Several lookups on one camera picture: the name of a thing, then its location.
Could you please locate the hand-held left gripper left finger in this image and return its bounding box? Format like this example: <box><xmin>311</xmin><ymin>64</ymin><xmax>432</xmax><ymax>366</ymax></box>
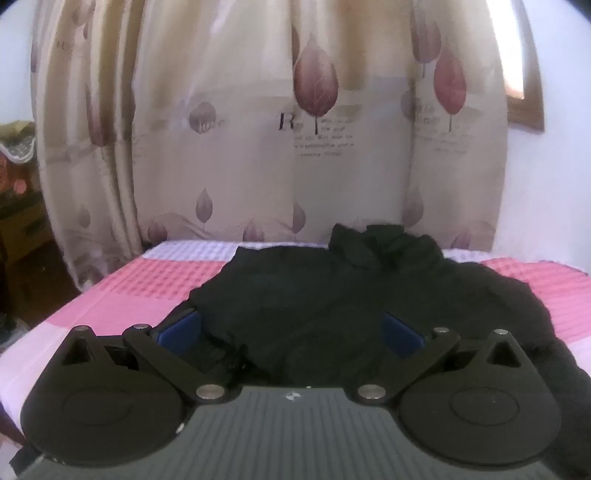
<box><xmin>59</xmin><ymin>308</ymin><xmax>228</xmax><ymax>405</ymax></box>

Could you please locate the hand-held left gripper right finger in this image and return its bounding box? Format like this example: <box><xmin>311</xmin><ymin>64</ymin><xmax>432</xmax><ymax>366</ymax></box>
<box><xmin>355</xmin><ymin>311</ymin><xmax>532</xmax><ymax>403</ymax></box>

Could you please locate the black jacket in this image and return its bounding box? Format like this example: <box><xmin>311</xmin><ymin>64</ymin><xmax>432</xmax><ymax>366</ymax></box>
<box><xmin>185</xmin><ymin>222</ymin><xmax>591</xmax><ymax>462</ymax></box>

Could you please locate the pink checked bed sheet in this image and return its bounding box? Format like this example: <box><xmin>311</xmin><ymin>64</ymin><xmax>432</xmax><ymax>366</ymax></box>
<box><xmin>0</xmin><ymin>239</ymin><xmax>591</xmax><ymax>446</ymax></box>

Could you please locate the brown wooden cabinet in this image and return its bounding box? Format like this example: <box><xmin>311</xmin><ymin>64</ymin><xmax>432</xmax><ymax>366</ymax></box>
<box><xmin>0</xmin><ymin>196</ymin><xmax>80</xmax><ymax>324</ymax></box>

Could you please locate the red floral bag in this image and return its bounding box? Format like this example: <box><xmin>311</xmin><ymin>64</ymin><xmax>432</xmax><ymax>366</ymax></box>
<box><xmin>0</xmin><ymin>157</ymin><xmax>43</xmax><ymax>210</ymax></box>

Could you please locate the leaf print beige curtain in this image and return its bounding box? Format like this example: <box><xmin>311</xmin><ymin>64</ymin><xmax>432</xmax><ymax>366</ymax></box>
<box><xmin>28</xmin><ymin>0</ymin><xmax>529</xmax><ymax>292</ymax></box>

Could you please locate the cream lace cloth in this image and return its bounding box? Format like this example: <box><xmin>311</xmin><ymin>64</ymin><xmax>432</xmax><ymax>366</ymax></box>
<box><xmin>0</xmin><ymin>120</ymin><xmax>38</xmax><ymax>164</ymax></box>

